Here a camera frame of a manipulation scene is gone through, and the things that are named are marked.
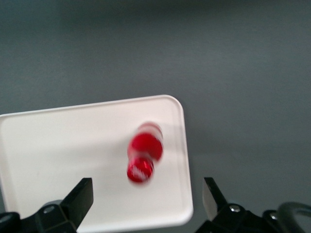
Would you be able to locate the red coke bottle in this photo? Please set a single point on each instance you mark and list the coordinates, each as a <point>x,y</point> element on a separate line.
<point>144,155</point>

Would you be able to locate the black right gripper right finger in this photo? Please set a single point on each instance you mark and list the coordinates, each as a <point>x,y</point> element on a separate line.
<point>212,199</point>

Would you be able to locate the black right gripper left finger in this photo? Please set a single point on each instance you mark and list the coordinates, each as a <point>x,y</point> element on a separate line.
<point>80,201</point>

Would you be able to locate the cream plastic tray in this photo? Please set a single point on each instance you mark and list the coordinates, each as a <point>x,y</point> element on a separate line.
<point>73,145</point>

